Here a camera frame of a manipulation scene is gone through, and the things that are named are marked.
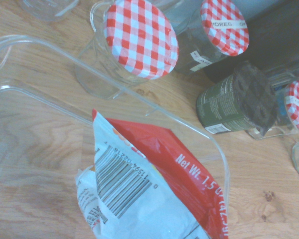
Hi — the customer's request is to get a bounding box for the red and white chip bag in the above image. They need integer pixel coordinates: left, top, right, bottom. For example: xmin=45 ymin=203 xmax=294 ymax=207
xmin=75 ymin=109 xmax=230 ymax=239

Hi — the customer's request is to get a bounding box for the clear rectangular plastic container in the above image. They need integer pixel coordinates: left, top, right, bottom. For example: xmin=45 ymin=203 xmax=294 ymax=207
xmin=0 ymin=34 xmax=231 ymax=239

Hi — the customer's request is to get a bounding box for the dark green lidded jar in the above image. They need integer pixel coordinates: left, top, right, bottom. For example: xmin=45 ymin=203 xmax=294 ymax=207
xmin=196 ymin=61 xmax=290 ymax=140

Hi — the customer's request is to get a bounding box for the empty glass jar gingham lid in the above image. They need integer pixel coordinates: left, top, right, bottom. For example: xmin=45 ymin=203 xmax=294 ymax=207
xmin=74 ymin=0 xmax=179 ymax=100

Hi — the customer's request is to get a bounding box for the clear bottle with green cap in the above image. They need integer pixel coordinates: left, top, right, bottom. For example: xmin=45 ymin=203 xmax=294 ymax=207
xmin=16 ymin=0 xmax=79 ymax=22

